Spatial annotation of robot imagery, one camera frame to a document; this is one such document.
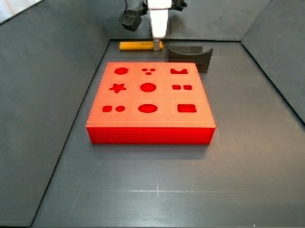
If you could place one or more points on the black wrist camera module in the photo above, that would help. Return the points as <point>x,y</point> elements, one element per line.
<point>130,18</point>

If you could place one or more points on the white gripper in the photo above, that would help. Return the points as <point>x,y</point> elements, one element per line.
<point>158,14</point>

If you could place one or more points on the black curved regrasp stand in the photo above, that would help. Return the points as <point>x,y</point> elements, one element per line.
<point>190,54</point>

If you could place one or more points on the yellow square-circle peg object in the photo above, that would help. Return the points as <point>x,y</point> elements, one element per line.
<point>136,45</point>

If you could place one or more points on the red shape-sorter fixture block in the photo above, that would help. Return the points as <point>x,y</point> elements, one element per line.
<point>150,102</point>

